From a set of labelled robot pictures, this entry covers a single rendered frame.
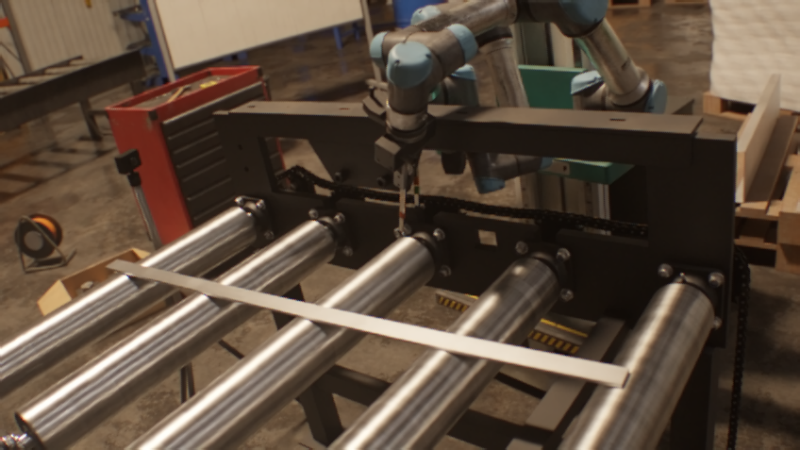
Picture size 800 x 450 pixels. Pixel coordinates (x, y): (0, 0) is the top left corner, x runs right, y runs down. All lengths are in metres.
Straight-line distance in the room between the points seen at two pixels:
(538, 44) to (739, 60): 2.70
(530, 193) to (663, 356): 1.36
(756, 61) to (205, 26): 4.22
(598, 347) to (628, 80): 0.71
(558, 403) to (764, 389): 1.35
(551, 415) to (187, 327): 0.73
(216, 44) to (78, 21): 6.39
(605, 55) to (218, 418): 1.13
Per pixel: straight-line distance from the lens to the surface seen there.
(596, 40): 1.58
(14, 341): 1.60
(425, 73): 1.14
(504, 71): 1.76
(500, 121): 1.29
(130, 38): 12.36
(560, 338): 2.09
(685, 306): 1.16
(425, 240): 1.48
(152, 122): 3.40
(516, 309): 1.19
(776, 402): 2.38
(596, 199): 2.17
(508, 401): 2.37
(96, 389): 1.34
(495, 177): 1.70
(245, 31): 6.01
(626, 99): 1.74
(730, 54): 4.74
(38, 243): 4.56
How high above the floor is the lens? 1.56
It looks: 24 degrees down
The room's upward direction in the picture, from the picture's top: 10 degrees counter-clockwise
